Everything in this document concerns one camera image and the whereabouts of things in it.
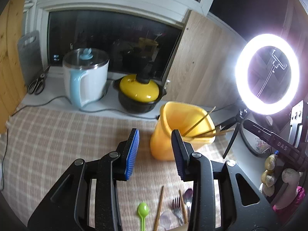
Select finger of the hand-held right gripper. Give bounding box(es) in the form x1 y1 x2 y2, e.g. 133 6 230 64
243 119 308 171

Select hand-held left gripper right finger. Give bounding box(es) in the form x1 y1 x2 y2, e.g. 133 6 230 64
171 129 281 231

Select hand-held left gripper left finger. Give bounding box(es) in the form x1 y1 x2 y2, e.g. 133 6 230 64
28 128 140 231

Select yellow plastic container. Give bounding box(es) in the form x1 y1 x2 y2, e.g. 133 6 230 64
150 101 216 161

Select metal spoon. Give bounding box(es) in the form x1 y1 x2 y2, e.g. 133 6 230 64
183 188 193 216

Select metal fork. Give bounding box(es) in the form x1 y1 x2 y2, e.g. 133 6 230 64
172 197 184 225

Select green plastic spoon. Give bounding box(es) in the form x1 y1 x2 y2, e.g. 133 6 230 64
137 202 150 231

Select translucent rice paddle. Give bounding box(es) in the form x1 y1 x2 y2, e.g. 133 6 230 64
160 210 181 231

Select person's right hand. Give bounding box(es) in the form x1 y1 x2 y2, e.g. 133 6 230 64
274 168 302 210

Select floral white rice cooker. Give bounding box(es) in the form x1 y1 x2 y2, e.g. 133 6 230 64
241 115 277 158

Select beige lumpy roots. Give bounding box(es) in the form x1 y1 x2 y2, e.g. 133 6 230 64
260 154 278 198

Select black clay pot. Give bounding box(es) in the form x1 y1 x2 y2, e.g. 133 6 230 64
113 78 167 114

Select black tripod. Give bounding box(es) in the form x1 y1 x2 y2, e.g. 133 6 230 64
215 108 248 159

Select yellow pot lid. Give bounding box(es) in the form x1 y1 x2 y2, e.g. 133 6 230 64
120 73 160 101

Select tan curved sheet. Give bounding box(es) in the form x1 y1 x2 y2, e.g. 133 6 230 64
172 223 190 231

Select checked tablecloth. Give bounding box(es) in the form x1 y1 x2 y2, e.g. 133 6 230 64
0 105 263 231

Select light wood panel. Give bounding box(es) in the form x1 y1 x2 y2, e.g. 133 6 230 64
166 10 248 111

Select black scissors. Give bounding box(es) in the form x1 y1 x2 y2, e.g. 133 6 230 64
28 65 51 95

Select grey cutting board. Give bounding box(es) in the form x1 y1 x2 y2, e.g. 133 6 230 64
17 30 45 87

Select wooden plank board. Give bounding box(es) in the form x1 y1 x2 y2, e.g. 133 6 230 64
0 0 28 134

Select ring light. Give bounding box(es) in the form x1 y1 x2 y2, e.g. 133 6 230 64
235 34 301 116

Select white electric pot blue handle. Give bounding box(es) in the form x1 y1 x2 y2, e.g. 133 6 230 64
63 48 110 109

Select white window frame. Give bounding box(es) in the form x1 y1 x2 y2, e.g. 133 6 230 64
24 0 222 29

